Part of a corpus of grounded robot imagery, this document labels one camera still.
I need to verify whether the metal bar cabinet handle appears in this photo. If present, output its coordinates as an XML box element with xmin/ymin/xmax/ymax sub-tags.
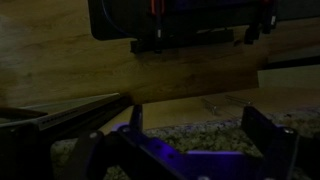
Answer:
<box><xmin>201</xmin><ymin>97</ymin><xmax>220</xmax><ymax>116</ymax></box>
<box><xmin>224</xmin><ymin>94</ymin><xmax>253</xmax><ymax>106</ymax></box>

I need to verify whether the wooden lower kitchen cabinet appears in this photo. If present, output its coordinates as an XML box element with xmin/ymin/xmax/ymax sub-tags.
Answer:
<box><xmin>99</xmin><ymin>65</ymin><xmax>320</xmax><ymax>132</ymax></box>

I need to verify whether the black kitchen stove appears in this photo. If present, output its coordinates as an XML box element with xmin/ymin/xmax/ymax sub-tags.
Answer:
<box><xmin>0</xmin><ymin>92</ymin><xmax>135</xmax><ymax>180</ymax></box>

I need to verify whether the orange handled black clamp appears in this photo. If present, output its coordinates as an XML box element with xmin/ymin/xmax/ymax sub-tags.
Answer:
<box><xmin>149</xmin><ymin>0</ymin><xmax>167</xmax><ymax>54</ymax></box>
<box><xmin>244</xmin><ymin>0</ymin><xmax>279</xmax><ymax>46</ymax></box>

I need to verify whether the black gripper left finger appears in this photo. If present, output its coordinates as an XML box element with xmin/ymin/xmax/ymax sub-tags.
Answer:
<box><xmin>63</xmin><ymin>103</ymin><xmax>145</xmax><ymax>180</ymax></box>

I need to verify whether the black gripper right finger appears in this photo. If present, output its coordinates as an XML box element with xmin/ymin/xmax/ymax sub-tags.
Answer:
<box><xmin>241</xmin><ymin>105</ymin><xmax>298</xmax><ymax>180</ymax></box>

